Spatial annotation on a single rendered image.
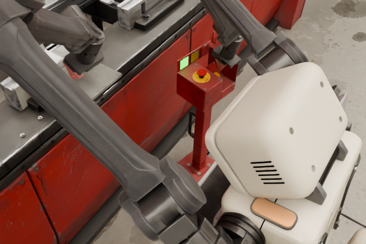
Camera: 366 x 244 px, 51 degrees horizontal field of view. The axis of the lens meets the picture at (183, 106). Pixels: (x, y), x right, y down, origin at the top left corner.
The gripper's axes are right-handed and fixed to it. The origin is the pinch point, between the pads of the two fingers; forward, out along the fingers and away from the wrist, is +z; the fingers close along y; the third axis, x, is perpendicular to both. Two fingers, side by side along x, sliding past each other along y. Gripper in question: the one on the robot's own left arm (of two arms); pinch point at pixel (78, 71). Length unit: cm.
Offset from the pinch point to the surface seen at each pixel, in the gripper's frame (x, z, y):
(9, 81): -14.6, 15.4, 11.5
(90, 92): 7.2, -0.3, 2.3
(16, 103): -8.5, 18.7, 13.8
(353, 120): 115, 54, -145
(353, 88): 107, 58, -176
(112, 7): -25, 36, -56
